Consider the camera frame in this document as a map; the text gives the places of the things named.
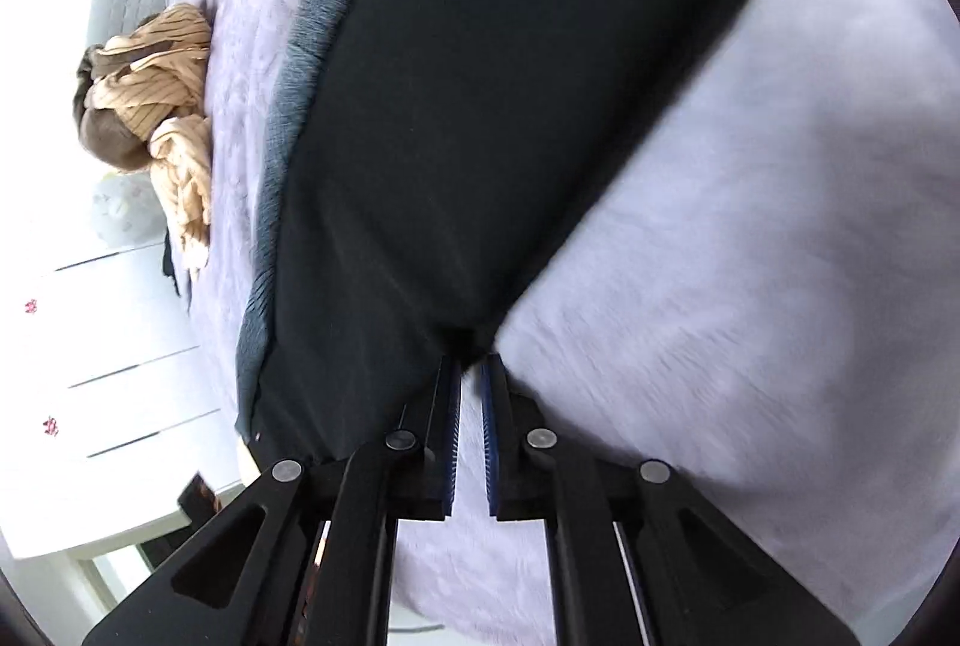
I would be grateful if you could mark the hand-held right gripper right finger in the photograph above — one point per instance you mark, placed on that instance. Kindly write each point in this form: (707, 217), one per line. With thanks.
(489, 436)

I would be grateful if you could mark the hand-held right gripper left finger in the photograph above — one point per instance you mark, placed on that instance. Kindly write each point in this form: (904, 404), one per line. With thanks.
(452, 436)

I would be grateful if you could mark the black pants with patterned waistband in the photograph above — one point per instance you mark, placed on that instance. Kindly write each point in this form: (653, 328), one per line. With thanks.
(487, 91)

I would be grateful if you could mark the white drawer cabinet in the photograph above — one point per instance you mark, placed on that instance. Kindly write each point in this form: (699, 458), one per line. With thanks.
(97, 346)

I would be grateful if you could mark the lavender embossed blanket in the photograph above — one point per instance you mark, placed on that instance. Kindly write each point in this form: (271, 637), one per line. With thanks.
(750, 316)

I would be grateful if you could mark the brown cloth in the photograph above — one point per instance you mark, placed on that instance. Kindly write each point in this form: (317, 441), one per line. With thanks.
(105, 132)

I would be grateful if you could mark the beige striped garment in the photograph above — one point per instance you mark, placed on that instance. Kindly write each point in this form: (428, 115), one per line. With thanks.
(176, 91)

